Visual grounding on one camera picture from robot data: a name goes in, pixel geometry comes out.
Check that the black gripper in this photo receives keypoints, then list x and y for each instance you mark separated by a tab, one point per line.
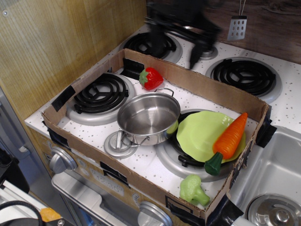
198	30

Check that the orange toy carrot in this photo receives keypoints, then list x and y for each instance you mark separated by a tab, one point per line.
226	144

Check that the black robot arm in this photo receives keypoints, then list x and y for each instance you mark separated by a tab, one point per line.
185	19

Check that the green plastic plate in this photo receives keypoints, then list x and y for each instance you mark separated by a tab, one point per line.
197	133

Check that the back left black burner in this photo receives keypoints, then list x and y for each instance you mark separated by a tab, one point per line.
171	51

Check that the silver stovetop knob back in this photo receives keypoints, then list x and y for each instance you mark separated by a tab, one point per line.
209	54

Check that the silver stovetop knob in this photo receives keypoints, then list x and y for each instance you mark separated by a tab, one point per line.
118	146
209	54

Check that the red toy strawberry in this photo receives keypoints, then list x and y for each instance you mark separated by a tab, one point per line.
150	78

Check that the cardboard fence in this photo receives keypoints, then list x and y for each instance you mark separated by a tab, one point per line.
148	176

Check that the hanging metal spatula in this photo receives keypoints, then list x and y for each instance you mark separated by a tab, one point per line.
237	27

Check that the stainless steel pot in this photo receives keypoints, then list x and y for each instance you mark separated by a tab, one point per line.
148	119

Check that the back right black burner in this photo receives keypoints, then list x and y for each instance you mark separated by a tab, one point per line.
250	75

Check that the front left black burner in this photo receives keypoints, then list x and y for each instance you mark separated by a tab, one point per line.
99	102

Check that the silver stovetop knob front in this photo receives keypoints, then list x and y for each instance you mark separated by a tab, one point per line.
118	146

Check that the green toy broccoli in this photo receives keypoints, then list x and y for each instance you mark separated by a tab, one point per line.
190	190

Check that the left silver oven knob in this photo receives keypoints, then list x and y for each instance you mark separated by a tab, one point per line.
61	161

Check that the silver oven knob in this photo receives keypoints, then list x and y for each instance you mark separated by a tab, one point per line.
61	161
152	215

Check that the right silver oven knob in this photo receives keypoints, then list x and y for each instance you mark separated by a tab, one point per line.
152	215

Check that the stainless steel sink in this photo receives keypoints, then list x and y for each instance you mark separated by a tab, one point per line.
274	169

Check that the silver sink drain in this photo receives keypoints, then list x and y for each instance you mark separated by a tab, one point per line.
273	210

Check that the orange cloth piece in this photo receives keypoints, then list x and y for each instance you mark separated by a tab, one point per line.
48	214

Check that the silver oven door handle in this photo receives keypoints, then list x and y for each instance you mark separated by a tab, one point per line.
93	207

